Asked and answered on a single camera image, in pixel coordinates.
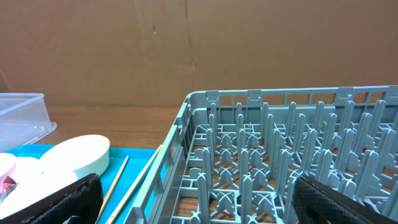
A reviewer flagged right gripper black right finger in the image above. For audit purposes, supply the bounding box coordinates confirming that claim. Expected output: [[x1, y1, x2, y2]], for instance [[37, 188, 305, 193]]
[[292, 175, 397, 224]]

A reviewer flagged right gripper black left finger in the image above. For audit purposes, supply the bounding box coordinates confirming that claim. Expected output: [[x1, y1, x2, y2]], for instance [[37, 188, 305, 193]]
[[1, 173, 103, 224]]

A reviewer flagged wooden chopstick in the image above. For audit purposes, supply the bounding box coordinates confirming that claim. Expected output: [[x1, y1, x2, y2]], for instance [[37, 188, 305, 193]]
[[106, 145, 162, 224], [95, 156, 129, 224]]

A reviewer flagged red foil wrapper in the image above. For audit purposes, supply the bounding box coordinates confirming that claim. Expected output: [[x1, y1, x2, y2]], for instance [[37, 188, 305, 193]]
[[0, 176, 19, 203]]

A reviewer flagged pink bowl with food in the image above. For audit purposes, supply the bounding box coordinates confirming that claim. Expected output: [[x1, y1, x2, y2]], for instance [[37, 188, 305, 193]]
[[0, 152, 16, 192]]

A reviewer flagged white round bowl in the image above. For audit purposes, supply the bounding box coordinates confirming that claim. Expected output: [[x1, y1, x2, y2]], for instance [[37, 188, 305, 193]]
[[39, 134, 110, 179]]

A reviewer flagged grey dishwasher rack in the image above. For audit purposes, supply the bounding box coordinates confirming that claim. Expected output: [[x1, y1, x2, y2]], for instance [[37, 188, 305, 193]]
[[124, 86, 397, 223]]

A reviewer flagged pink plate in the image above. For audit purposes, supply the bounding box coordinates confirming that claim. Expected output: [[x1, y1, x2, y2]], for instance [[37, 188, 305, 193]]
[[1, 157, 78, 219]]

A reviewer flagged teal plastic tray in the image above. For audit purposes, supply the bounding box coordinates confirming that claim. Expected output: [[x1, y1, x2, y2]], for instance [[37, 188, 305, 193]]
[[6, 144, 155, 224]]

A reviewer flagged clear plastic bin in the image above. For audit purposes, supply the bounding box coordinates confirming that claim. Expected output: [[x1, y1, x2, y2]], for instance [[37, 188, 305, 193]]
[[1, 93, 57, 152]]

